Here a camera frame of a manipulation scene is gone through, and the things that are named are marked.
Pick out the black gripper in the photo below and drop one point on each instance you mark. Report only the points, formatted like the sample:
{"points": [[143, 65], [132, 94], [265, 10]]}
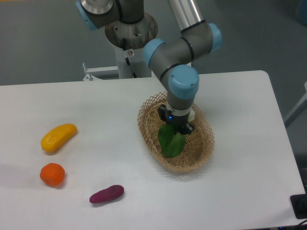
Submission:
{"points": [[178, 118]]}

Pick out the green bok choy vegetable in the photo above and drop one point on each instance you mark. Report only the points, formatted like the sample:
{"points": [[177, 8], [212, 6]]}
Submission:
{"points": [[172, 143]]}

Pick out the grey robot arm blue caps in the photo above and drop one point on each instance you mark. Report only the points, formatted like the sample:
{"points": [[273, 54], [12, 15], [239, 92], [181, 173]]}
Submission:
{"points": [[127, 25]]}

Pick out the woven wicker basket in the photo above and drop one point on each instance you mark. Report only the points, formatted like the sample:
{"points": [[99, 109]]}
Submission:
{"points": [[199, 144]]}

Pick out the purple sweet potato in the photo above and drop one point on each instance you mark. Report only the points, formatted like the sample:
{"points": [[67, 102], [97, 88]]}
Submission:
{"points": [[106, 195]]}

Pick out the yellow mango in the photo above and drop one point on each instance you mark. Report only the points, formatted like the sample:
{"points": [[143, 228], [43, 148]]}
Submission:
{"points": [[57, 137]]}

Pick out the orange fruit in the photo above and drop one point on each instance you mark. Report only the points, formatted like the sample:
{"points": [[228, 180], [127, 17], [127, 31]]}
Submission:
{"points": [[52, 174]]}

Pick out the black device at table edge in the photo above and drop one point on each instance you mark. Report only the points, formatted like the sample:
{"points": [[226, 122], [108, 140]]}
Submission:
{"points": [[299, 205]]}

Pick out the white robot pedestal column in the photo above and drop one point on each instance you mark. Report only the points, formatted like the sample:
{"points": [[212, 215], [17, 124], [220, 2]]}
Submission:
{"points": [[131, 64]]}

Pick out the white metal base frame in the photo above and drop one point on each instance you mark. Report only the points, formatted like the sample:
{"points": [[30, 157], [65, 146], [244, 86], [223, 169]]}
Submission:
{"points": [[100, 73]]}

